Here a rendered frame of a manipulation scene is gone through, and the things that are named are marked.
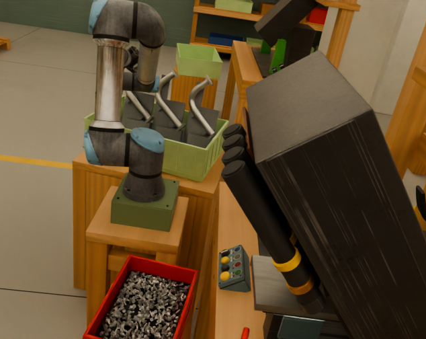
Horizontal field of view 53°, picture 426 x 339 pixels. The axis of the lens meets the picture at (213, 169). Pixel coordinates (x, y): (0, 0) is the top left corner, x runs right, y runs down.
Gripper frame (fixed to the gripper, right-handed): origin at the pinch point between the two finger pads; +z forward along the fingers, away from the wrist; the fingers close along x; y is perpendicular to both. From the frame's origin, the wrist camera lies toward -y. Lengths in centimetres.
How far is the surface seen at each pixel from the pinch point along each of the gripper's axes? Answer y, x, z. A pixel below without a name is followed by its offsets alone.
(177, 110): 2.8, -27.7, 13.9
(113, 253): -31, -65, -60
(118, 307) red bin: -20, -74, -97
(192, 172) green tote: -3, -58, -9
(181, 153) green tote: -2.1, -47.5, -10.8
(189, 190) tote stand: -7, -63, -15
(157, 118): -7.7, -25.2, 13.5
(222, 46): 33, 76, 547
